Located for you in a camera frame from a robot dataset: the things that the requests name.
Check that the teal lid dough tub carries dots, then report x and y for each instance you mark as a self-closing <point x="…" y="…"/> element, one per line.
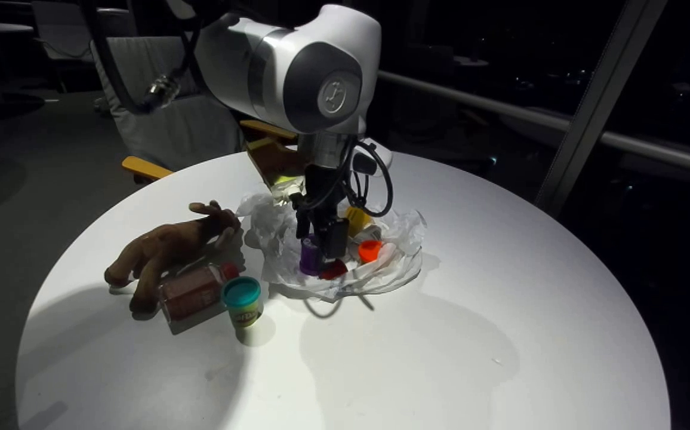
<point x="244" y="307"/>

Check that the grey metal railing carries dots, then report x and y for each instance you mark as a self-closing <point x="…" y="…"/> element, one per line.
<point x="646" y="150"/>

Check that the grey slanted metal post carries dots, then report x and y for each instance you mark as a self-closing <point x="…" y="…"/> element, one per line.
<point x="598" y="104"/>

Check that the dark background chair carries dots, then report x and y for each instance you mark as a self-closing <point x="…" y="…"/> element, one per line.
<point x="59" y="27"/>

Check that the brown plush moose toy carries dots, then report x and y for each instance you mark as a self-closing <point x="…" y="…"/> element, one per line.
<point x="168" y="246"/>

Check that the orange dough tub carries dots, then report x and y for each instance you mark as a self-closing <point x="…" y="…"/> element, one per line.
<point x="367" y="252"/>

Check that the clear plastic bag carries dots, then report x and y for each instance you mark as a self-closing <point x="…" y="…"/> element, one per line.
<point x="395" y="254"/>

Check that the grey upholstered chair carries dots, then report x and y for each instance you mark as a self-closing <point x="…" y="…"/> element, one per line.
<point x="160" y="126"/>

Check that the yellow wooden slat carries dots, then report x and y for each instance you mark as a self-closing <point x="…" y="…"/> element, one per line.
<point x="145" y="167"/>

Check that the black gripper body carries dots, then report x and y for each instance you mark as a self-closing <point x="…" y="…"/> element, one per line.
<point x="320" y="191"/>

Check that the purple dough tub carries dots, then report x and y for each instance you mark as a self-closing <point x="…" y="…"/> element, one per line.
<point x="308" y="259"/>

